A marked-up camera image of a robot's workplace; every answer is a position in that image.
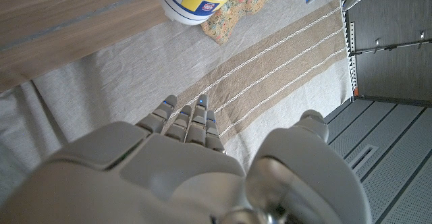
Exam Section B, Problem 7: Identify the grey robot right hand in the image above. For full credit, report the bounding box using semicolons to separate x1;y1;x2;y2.
0;94;372;224

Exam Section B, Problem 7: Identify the floral patterned cloth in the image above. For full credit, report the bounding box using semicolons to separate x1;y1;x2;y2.
200;0;291;46

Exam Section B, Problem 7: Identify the perforated metal rail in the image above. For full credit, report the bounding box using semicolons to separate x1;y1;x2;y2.
338;0;359;97

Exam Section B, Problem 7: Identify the beige striped curtain backdrop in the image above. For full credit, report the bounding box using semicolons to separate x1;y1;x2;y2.
0;0;354;204

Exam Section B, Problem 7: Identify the white yellow wipes canister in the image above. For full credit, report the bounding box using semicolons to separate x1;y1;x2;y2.
153;0;249;26

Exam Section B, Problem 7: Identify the dark grey door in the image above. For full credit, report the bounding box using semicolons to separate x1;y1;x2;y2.
344;0;432;103

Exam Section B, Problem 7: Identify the black wall hook rail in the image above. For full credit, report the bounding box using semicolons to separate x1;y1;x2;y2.
349;30;432;57

